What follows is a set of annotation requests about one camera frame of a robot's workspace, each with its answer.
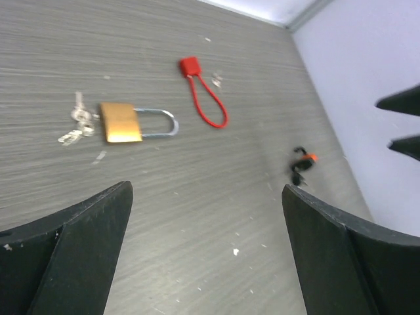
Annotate silver keys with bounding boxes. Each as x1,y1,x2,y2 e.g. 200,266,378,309
211,72,223,89

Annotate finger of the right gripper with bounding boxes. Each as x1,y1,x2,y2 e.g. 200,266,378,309
388,135,420,161
376,86,420,116

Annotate red cable padlock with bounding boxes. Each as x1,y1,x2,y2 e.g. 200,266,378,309
178,56,229,129

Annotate brass padlock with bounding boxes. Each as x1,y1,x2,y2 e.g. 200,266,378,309
58,91,179,146

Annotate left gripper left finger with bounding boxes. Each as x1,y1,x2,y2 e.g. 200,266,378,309
1,181,133,314

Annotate black orange key bunch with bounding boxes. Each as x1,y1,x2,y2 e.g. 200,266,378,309
289,146,318,186

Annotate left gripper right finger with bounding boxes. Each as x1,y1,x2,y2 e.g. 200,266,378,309
282,184,419,314

